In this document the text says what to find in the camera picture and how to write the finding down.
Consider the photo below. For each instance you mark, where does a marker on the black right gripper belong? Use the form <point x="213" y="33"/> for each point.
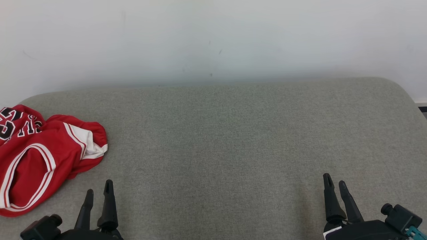
<point x="367" y="231"/>

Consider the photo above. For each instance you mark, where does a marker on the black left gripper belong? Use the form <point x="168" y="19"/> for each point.
<point x="93" y="235"/>

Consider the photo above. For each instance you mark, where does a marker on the red Bulls 23 jersey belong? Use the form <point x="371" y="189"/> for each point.
<point x="33" y="166"/>

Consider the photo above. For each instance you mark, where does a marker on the white skirting board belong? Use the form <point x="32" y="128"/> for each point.
<point x="422" y="100"/>

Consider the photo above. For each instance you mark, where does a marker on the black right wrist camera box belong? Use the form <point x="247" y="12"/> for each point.
<point x="400" y="218"/>

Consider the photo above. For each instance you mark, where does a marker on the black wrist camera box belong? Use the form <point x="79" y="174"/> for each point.
<point x="400" y="218"/>
<point x="41" y="228"/>

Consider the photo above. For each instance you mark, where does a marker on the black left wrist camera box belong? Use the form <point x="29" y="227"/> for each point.
<point x="41" y="228"/>

